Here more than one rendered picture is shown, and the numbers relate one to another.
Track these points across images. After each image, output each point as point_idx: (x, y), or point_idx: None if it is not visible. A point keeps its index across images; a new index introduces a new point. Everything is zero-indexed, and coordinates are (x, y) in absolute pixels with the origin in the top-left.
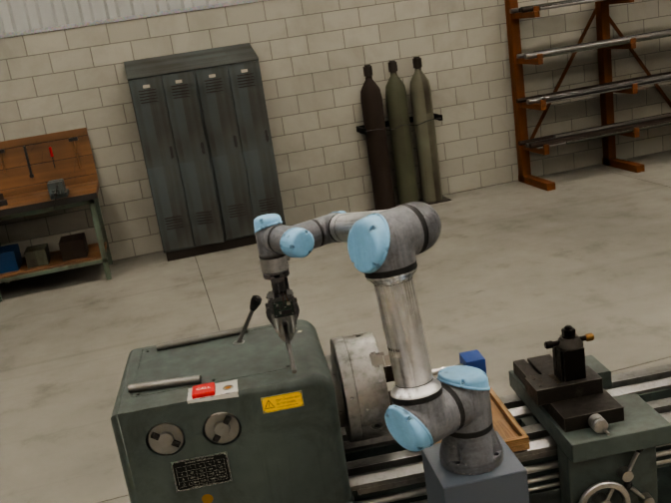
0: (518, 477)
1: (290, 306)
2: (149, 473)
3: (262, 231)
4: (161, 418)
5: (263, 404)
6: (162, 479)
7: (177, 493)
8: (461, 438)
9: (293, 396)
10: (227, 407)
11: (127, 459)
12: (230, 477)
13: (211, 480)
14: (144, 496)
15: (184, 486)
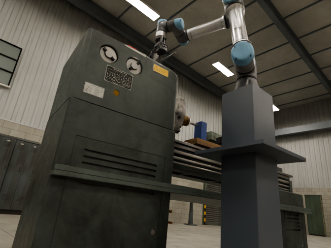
0: (270, 97)
1: (166, 48)
2: (94, 62)
3: (162, 21)
4: (112, 43)
5: (153, 66)
6: (99, 69)
7: (103, 80)
8: (250, 77)
9: (165, 71)
10: (140, 58)
11: (87, 49)
12: (130, 88)
13: (121, 84)
14: (86, 72)
15: (108, 79)
